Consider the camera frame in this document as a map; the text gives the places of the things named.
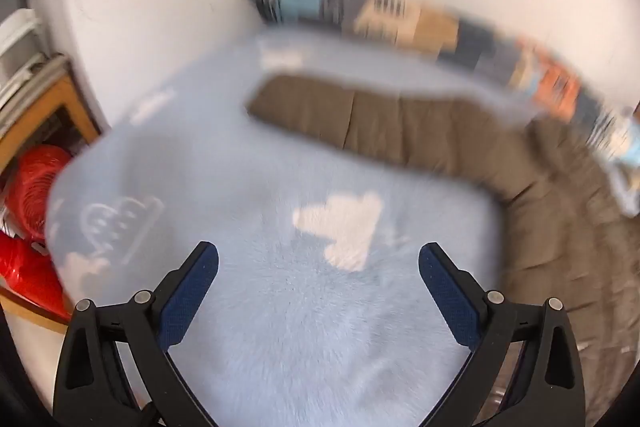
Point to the red fan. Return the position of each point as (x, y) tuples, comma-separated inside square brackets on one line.
[(42, 187)]

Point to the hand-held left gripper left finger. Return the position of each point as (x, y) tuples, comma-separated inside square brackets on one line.
[(187, 297)]

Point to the wooden side table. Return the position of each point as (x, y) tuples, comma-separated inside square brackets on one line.
[(55, 99)]

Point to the light blue cloud blanket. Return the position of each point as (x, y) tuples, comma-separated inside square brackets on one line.
[(280, 332)]

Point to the red plastic object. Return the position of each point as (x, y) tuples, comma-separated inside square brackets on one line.
[(27, 272)]

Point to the brown quilted jacket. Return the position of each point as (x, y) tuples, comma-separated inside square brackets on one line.
[(425, 132)]

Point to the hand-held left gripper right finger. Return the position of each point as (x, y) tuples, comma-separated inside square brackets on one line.
[(447, 292)]

